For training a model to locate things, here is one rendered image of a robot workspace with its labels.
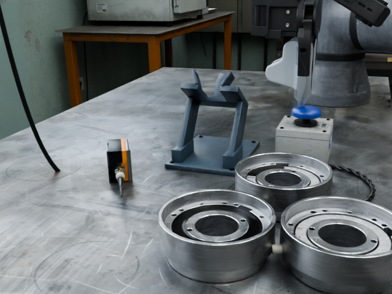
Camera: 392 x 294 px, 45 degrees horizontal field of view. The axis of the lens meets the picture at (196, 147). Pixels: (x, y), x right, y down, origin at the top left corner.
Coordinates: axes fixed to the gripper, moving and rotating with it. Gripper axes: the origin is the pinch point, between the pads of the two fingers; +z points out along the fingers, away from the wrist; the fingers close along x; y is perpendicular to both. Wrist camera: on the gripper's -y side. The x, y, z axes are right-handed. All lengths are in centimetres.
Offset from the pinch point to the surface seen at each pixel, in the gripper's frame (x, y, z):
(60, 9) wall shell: -174, 161, 0
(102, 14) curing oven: -184, 140, 4
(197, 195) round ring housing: 24.3, 7.3, 4.6
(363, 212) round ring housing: 21.8, -8.3, 5.1
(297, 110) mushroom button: 1.2, 1.0, 1.5
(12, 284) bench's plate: 37.9, 19.0, 8.3
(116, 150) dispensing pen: 16.2, 20.7, 4.0
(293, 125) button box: 1.3, 1.5, 3.7
